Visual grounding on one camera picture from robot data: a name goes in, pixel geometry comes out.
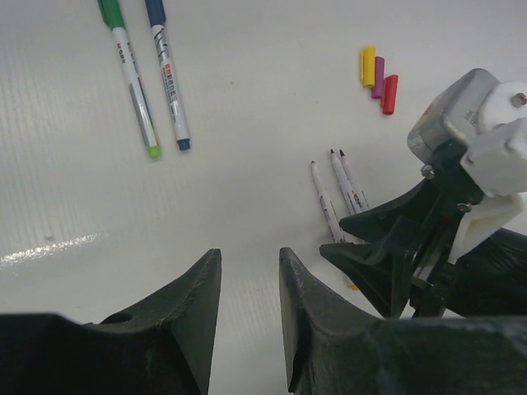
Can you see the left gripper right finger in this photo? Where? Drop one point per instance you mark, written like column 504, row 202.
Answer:
column 333, row 347

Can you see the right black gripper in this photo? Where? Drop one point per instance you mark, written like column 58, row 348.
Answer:
column 380, row 270

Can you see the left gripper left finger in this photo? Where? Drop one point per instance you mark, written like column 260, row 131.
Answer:
column 163, row 344

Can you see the yellow marker pen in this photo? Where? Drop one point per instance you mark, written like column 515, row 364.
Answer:
column 343, row 183

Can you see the purple marker pen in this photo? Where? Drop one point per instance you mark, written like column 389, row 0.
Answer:
column 326, row 206

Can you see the purple pen cap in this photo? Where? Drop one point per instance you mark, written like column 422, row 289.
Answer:
column 378, row 87

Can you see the yellow pen cap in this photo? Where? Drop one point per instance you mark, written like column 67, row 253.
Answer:
column 367, row 68

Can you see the blue marker pen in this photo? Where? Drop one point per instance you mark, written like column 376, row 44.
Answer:
column 171, row 88

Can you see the green marker pen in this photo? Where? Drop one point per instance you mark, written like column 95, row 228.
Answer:
column 135, row 88

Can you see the green pen cap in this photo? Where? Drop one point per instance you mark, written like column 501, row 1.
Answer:
column 111, row 13

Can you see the blue pen cap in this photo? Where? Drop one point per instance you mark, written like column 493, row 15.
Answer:
column 155, row 12

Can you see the red marker pen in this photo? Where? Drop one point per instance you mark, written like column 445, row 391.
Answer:
column 357, row 194

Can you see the red pen cap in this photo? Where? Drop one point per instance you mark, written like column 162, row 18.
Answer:
column 390, row 89

